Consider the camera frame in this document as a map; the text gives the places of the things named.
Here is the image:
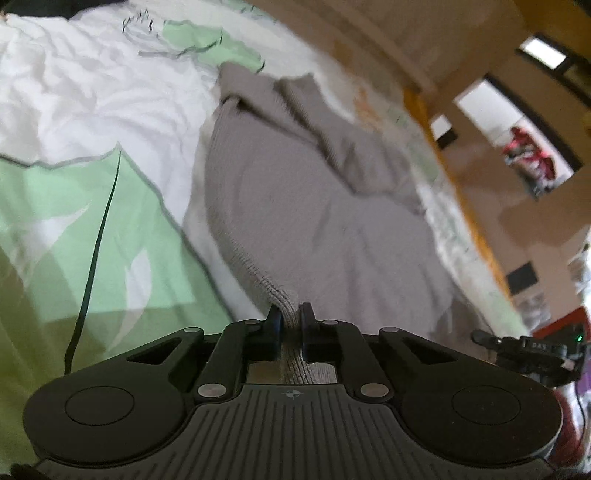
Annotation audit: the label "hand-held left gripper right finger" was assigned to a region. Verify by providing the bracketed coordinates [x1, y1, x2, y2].
[299, 302, 465, 402]

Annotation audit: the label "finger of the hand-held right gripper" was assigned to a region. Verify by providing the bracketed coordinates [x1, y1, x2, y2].
[471, 329, 505, 349]

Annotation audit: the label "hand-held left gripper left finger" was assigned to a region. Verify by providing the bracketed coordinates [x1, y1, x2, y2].
[124, 302, 284, 402]

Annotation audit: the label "grey knitted hoodie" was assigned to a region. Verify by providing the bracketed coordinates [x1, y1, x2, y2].
[182, 62, 490, 384]

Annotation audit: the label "red clothes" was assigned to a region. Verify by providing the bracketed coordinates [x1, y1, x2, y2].
[502, 127, 560, 199]

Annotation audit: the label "red furniture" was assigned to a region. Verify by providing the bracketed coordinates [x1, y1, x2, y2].
[531, 308, 591, 340]

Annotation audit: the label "white leaf-print duvet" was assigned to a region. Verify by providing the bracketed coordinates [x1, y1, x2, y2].
[0, 0, 532, 462]

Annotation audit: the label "dark cloth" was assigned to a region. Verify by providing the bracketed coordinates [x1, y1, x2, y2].
[0, 0, 134, 20]

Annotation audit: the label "black cable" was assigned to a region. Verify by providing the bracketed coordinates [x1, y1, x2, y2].
[574, 384, 591, 460]

